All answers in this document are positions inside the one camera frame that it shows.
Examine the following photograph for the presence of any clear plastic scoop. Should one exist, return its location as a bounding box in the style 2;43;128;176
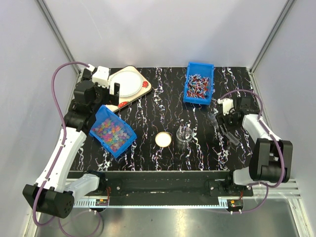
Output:
208;114;240;146

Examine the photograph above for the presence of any blue bin of star candies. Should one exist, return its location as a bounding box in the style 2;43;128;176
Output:
89;105;137;158

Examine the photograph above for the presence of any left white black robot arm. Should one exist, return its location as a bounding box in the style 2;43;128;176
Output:
22;80;120;218

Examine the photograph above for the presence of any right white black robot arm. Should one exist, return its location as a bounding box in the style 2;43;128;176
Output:
215;97;293;196

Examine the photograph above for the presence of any blue bin of wrapped candies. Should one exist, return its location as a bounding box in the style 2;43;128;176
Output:
183;62;214;105

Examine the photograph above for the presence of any strawberry pattern tray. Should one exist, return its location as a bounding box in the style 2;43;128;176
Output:
106;66;152;113

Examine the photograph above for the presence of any clear glass jar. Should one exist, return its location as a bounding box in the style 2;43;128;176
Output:
176;126;193;143

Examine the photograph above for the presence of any white round jar lid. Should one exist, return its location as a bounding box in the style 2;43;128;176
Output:
155;132;172;148

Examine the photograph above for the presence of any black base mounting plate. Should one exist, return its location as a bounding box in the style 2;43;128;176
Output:
104;171;253;199

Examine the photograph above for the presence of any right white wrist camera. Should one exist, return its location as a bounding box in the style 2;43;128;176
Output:
217;98;234;116

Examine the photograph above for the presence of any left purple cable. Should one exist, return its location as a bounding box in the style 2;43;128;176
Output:
32;61;102;237

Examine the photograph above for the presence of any white slotted cable duct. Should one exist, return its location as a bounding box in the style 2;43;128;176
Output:
74;197;237;209

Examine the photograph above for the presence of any aluminium frame rail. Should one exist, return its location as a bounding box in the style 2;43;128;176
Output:
34;179;303;199

